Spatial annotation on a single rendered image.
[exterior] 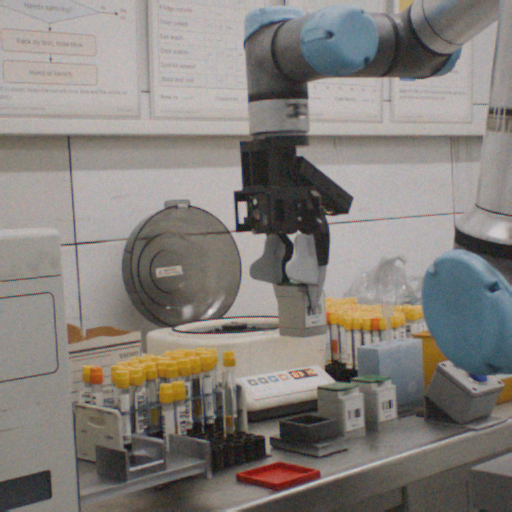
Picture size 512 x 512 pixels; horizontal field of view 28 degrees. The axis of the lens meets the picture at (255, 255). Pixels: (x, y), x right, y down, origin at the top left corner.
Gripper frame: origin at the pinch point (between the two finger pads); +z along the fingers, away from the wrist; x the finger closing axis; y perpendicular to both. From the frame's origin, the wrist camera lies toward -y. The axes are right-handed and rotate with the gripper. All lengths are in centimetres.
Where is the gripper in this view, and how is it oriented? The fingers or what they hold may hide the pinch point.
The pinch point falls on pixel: (301, 297)
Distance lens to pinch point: 126.9
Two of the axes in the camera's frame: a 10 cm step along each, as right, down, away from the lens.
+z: 0.6, 10.0, 0.5
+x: 6.5, 0.0, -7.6
